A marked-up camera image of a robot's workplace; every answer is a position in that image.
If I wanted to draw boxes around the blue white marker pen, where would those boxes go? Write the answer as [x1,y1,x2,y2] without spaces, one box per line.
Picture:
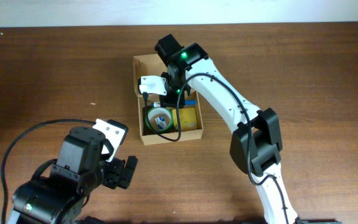
[151,100,196,108]

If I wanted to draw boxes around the green tape roll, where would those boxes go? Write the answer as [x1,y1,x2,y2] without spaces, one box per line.
[145,107,173,133]

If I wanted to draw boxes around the blue white staples box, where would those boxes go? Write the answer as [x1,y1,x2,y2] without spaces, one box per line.
[155,116,167,129]

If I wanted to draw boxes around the brown cardboard box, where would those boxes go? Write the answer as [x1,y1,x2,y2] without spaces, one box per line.
[132,53,204,146]

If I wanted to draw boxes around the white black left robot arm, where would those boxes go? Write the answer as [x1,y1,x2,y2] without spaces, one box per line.
[7,156,138,223]

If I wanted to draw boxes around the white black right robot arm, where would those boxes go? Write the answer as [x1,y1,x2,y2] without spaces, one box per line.
[155,39,299,223]

